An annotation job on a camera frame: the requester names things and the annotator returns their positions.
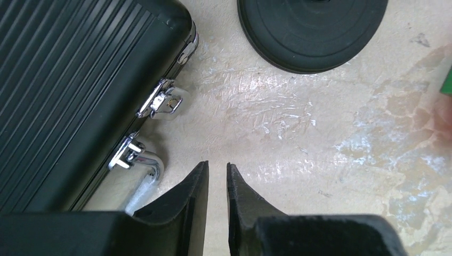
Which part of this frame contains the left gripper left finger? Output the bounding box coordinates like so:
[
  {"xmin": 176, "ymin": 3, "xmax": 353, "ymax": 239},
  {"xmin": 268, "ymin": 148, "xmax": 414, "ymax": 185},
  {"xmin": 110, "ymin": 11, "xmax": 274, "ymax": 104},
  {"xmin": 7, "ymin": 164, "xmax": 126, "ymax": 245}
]
[{"xmin": 1, "ymin": 161, "xmax": 209, "ymax": 255}]

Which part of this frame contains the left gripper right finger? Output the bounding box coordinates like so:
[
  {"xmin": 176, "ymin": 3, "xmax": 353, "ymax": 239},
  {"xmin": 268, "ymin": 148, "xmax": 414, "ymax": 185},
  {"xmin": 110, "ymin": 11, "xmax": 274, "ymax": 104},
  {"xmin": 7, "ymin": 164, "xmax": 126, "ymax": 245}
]
[{"xmin": 227, "ymin": 163, "xmax": 407, "ymax": 255}]

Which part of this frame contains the black poker chip case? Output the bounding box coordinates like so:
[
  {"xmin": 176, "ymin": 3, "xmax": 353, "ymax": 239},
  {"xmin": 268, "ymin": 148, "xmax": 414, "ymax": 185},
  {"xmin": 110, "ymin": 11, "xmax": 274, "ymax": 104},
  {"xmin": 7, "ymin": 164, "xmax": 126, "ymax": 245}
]
[{"xmin": 1, "ymin": 0, "xmax": 199, "ymax": 215}]

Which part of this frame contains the black microphone stand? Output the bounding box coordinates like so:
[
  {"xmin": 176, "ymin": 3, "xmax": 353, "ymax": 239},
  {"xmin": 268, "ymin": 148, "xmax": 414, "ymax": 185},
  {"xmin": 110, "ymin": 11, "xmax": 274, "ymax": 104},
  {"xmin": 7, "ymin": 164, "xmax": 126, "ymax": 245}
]
[{"xmin": 237, "ymin": 0, "xmax": 388, "ymax": 74}]

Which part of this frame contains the orange C-shaped track piece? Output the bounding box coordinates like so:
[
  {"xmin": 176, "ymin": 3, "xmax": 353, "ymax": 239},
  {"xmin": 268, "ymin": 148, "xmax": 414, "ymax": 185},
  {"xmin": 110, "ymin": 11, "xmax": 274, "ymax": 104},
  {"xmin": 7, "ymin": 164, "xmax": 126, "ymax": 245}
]
[{"xmin": 433, "ymin": 67, "xmax": 451, "ymax": 143}]

